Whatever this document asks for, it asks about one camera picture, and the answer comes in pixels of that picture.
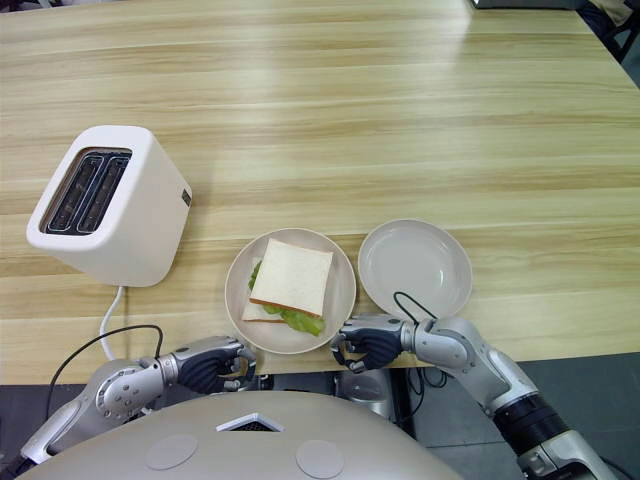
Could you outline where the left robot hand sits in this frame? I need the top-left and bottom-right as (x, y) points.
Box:
(170, 335), (257, 395)

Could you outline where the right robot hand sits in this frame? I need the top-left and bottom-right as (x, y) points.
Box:
(330, 314), (404, 375)

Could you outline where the beige round plate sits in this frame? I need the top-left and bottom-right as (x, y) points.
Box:
(224, 227), (358, 356)
(357, 218), (474, 321)

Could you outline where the green lettuce leaf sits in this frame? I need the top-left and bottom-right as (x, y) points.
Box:
(248, 260), (326, 337)

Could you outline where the bread slice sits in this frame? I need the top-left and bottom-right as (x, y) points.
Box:
(241, 256), (287, 324)
(248, 237), (335, 319)

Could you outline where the robot body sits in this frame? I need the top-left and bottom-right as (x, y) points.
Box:
(14, 390), (464, 480)

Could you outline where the cream toaster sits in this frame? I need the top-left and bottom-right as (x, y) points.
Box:
(25, 124), (194, 289)

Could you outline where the black chair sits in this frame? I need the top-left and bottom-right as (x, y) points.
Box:
(574, 0), (640, 64)

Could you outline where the black cable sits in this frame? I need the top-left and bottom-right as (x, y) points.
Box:
(45, 324), (165, 420)
(392, 291), (439, 323)

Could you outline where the white cord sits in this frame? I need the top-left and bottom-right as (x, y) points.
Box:
(98, 284), (126, 361)

